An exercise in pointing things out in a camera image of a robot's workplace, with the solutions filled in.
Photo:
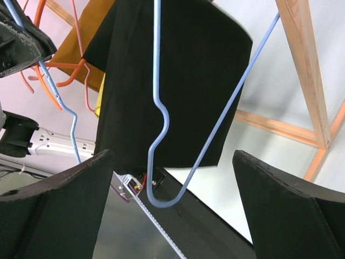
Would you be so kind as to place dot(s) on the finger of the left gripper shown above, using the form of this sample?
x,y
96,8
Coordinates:
x,y
22,48

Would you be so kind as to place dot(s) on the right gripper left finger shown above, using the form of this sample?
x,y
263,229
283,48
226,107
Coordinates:
x,y
60,216

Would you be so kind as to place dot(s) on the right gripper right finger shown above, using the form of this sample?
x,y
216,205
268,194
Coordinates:
x,y
288,217

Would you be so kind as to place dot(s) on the light blue wire hanger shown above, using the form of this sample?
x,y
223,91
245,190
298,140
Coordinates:
x,y
166,120

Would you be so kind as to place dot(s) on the black trousers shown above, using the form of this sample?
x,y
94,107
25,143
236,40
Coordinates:
x,y
203,56

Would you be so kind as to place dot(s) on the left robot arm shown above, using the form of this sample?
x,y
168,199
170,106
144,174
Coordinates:
x,y
23,137

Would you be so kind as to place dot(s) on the yellow trousers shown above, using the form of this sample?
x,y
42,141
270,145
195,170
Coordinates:
x,y
99,99

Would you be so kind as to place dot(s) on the white cable duct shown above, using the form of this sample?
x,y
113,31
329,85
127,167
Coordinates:
x,y
125,179

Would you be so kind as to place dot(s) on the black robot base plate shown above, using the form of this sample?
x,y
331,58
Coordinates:
x,y
195,228

